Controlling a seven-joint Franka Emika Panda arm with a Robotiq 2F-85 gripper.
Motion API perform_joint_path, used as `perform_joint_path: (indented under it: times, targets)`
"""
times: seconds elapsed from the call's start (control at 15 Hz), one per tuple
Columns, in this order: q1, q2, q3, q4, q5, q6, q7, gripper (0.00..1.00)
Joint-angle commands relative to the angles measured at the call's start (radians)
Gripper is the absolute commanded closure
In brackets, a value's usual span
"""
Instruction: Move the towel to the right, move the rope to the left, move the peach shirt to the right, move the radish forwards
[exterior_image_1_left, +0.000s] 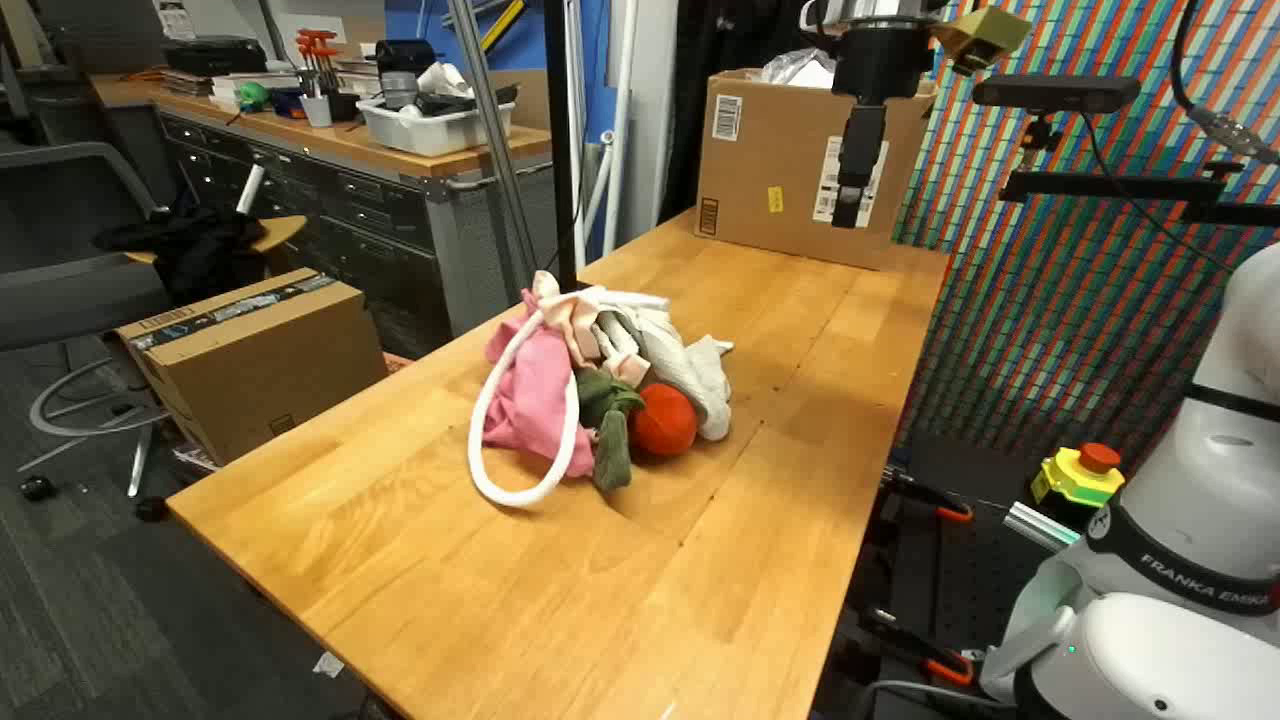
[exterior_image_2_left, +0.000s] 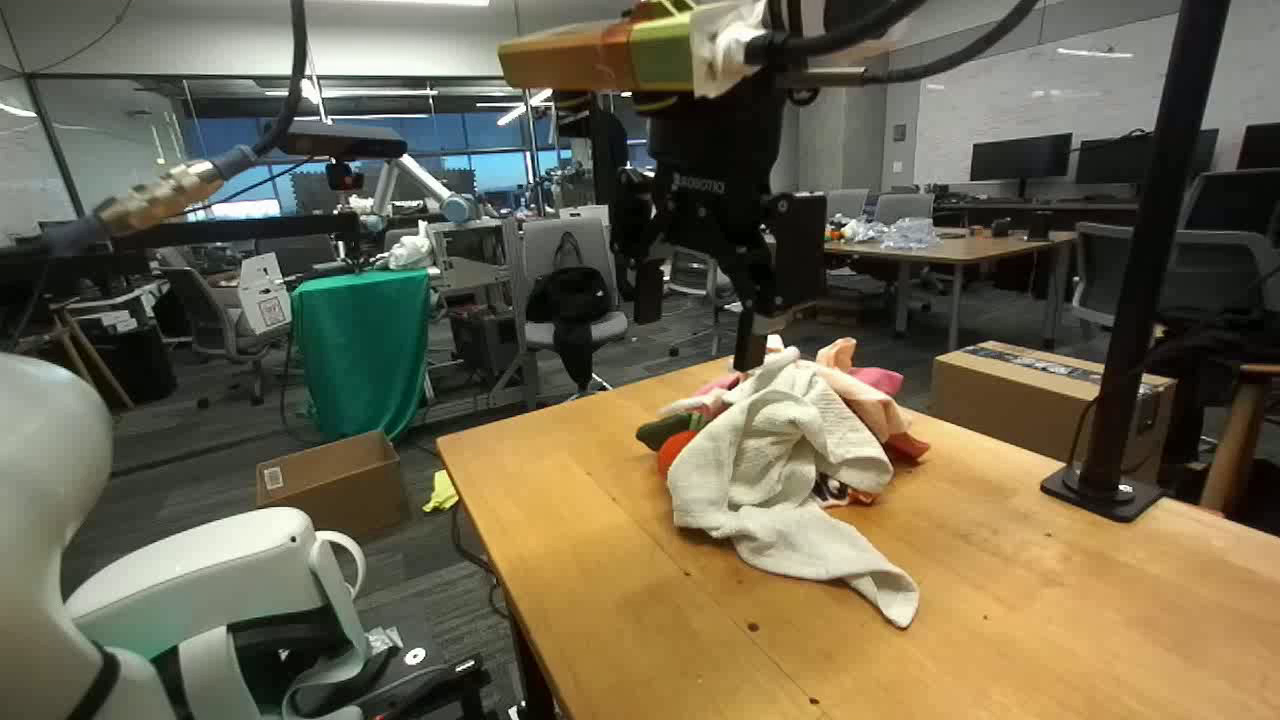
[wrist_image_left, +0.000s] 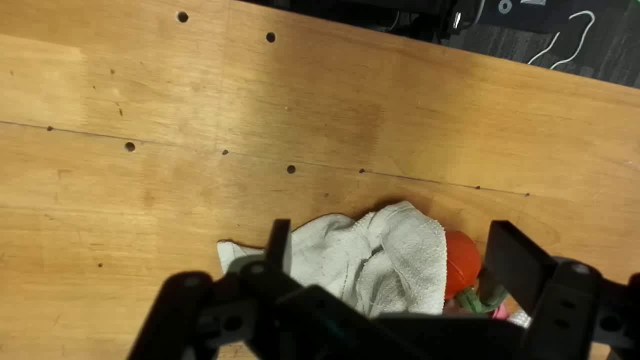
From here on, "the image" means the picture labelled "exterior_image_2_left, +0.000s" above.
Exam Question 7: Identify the wooden office desk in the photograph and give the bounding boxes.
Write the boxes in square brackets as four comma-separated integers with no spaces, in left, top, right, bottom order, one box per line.
[830,231,1078,346]

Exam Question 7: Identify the white towel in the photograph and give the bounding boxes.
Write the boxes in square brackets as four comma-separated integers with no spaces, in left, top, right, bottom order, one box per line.
[669,350,922,629]

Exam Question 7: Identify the small cardboard box on floor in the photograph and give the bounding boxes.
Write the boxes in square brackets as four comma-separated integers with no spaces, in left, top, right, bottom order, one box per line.
[257,432,410,541]

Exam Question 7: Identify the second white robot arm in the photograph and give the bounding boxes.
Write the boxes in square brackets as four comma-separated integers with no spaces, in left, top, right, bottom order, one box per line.
[0,350,488,720]

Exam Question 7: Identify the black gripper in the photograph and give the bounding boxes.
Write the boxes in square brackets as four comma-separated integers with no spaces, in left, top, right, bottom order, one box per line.
[651,79,783,372]

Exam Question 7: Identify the dark green cloth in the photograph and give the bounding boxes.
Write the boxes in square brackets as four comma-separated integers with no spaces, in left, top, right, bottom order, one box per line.
[636,406,698,453]

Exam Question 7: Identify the black office chair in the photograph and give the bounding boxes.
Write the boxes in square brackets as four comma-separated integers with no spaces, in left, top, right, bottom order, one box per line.
[521,267,630,390]

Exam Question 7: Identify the black camera stand pole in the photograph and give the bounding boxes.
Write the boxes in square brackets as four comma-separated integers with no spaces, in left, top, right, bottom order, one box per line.
[1041,0,1232,523]

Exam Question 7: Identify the peach shirt with orange print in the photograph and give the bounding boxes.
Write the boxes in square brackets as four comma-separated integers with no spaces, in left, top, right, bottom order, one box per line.
[818,336,928,464]

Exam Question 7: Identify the green draped cloth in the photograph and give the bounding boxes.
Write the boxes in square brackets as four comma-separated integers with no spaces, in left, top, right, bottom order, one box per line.
[291,267,432,438]

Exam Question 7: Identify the cardboard box beside table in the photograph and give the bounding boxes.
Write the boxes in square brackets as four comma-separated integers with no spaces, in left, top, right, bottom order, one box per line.
[928,340,1177,482]

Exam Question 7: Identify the pink cloth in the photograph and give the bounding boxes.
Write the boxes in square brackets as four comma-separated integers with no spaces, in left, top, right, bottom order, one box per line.
[702,365,906,399]

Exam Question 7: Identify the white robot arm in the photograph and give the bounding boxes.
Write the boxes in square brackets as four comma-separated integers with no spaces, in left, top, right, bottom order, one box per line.
[651,0,1038,367]

